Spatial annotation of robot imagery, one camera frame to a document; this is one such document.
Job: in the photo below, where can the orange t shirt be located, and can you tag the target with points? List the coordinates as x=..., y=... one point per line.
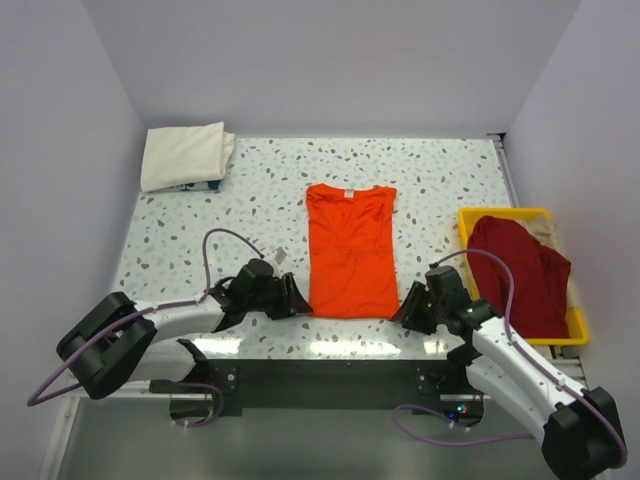
x=352, y=268

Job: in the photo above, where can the beige t shirt in bin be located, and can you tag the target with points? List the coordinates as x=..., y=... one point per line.
x=543, y=230

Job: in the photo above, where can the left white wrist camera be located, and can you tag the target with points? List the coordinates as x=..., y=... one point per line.
x=276, y=257

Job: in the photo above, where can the dark red t shirt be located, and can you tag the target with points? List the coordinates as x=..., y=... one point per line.
x=540, y=273

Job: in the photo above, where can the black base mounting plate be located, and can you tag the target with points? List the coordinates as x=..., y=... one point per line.
x=237, y=385

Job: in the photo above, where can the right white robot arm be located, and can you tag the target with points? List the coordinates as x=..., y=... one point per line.
x=578, y=428

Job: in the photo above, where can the folded cream t shirt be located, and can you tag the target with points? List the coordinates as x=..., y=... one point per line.
x=177, y=155

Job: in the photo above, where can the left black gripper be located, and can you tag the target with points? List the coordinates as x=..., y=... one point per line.
x=290, y=300

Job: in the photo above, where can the yellow plastic bin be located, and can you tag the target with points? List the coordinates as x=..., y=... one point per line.
x=467, y=219

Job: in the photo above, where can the folded white blue-print shirt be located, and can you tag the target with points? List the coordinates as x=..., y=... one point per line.
x=211, y=185

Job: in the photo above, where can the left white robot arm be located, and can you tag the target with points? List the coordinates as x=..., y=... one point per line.
x=109, y=346

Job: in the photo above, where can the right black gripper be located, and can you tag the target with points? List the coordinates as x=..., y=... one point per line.
x=408, y=311

